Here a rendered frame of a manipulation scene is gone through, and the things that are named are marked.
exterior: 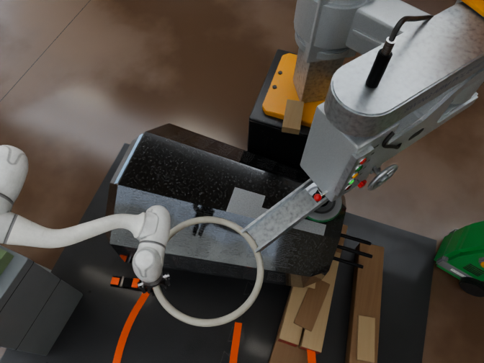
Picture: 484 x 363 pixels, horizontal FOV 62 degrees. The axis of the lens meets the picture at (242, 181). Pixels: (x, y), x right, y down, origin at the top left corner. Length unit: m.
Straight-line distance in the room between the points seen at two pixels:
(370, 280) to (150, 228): 1.63
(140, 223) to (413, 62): 1.09
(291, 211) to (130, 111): 1.97
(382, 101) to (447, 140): 2.34
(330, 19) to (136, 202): 1.27
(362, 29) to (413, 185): 1.61
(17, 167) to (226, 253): 1.06
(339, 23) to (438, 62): 0.62
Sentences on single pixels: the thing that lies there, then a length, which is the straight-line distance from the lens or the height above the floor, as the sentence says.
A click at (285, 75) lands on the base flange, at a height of 0.78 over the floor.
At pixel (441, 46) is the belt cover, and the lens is 1.55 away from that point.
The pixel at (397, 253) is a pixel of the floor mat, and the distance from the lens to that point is 3.00.
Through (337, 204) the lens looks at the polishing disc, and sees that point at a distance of 2.04.
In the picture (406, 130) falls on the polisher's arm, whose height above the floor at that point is 1.40.
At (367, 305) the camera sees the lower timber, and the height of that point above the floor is 0.13.
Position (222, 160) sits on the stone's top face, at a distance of 2.12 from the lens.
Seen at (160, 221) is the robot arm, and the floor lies 1.23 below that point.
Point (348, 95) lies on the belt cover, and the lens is 1.29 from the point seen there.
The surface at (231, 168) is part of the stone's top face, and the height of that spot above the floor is 0.84.
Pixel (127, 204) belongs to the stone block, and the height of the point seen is 0.77.
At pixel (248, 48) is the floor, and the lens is 3.84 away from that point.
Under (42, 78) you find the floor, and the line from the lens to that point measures 3.94.
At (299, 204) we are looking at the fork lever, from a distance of 1.88.
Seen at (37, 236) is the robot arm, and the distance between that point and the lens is 1.48.
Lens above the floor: 2.67
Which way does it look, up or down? 62 degrees down
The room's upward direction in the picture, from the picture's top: 2 degrees clockwise
